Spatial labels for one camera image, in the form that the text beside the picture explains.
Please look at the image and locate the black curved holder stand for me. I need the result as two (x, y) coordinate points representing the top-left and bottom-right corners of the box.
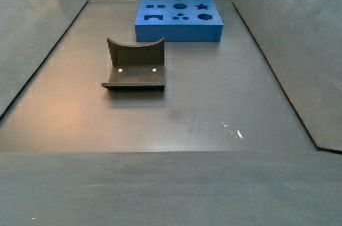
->
(102, 39), (166, 90)

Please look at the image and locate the blue shape sorter block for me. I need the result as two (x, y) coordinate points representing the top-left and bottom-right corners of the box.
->
(136, 0), (224, 42)

